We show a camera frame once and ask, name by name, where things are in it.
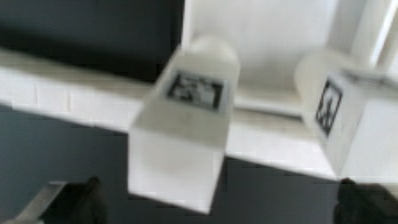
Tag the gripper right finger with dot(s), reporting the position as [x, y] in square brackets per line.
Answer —
[366, 204]

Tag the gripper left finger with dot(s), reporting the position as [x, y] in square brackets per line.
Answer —
[66, 204]

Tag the white chair leg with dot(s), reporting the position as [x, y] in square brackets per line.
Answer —
[180, 130]
[348, 96]

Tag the white U-shaped obstacle wall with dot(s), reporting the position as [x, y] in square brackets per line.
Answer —
[96, 99]

